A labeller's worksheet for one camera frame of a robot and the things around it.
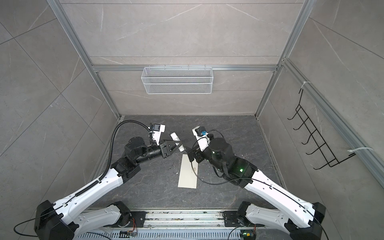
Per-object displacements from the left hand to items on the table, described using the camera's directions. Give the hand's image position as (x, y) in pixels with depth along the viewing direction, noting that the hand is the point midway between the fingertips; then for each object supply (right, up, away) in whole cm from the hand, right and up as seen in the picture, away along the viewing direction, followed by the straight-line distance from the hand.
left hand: (181, 141), depth 65 cm
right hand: (+5, 0, 0) cm, 5 cm away
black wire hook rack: (+60, -7, -7) cm, 61 cm away
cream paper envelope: (+2, -22, +24) cm, 33 cm away
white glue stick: (-3, +1, 0) cm, 3 cm away
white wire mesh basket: (-6, +38, +36) cm, 53 cm away
